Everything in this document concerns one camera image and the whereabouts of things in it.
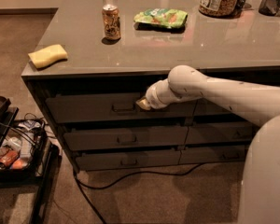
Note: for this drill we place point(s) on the green chip bag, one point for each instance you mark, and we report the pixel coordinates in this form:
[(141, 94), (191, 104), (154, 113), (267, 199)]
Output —
[(162, 17)]

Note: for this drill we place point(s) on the large nut jar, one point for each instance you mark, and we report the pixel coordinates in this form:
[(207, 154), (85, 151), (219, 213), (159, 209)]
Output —
[(218, 0)]

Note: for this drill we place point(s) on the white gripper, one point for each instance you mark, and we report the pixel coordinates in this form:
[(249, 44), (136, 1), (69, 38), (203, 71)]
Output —
[(152, 94)]

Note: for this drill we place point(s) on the black cart with clutter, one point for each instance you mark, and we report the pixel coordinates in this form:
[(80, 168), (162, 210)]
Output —
[(28, 164)]

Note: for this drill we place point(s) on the grey drawer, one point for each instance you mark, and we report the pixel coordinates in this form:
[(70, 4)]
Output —
[(152, 136), (207, 108), (123, 160), (224, 132), (110, 106), (212, 154)]

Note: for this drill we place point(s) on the grey drawer cabinet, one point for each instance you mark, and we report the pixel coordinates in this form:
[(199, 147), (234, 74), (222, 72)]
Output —
[(245, 47)]

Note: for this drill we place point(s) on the yellow sponge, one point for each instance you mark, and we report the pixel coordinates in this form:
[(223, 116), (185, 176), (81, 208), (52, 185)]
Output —
[(47, 56)]

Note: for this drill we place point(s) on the orange soda can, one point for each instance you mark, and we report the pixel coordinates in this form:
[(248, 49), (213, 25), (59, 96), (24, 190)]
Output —
[(111, 22)]

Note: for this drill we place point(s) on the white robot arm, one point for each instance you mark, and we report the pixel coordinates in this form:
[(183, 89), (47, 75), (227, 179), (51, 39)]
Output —
[(258, 104)]

